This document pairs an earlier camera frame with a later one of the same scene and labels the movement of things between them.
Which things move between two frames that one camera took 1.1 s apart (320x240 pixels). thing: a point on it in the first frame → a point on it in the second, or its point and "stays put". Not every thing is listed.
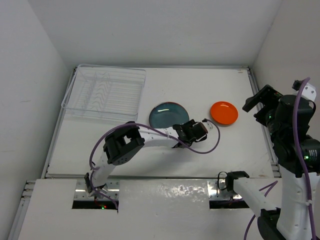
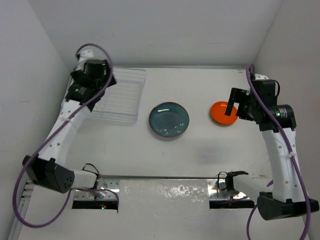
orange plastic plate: (224, 112) stays put
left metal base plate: (81, 192) stays put
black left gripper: (188, 124) → (77, 75)
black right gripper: (268, 94) → (239, 95)
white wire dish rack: (105, 92) stays put
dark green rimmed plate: (166, 115) stays put
